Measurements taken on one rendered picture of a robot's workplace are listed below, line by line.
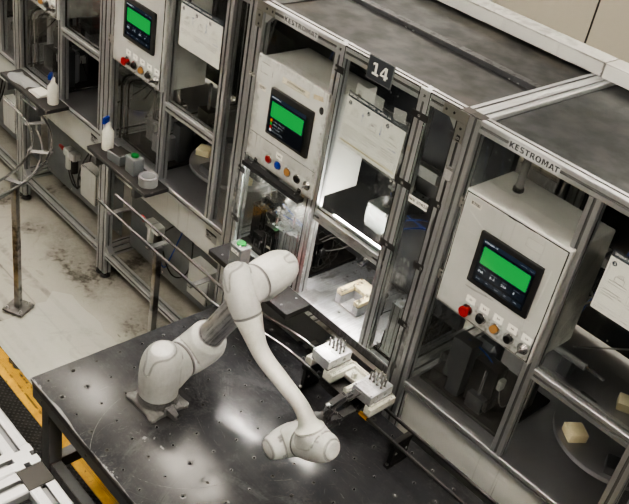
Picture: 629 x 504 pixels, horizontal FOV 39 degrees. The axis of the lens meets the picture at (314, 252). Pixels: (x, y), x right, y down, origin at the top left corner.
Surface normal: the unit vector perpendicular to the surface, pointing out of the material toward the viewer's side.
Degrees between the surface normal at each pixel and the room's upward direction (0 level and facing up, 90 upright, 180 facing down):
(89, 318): 0
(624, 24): 90
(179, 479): 0
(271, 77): 90
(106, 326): 0
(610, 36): 90
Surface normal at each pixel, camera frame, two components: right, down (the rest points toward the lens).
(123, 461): 0.16, -0.82
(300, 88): -0.73, 0.28
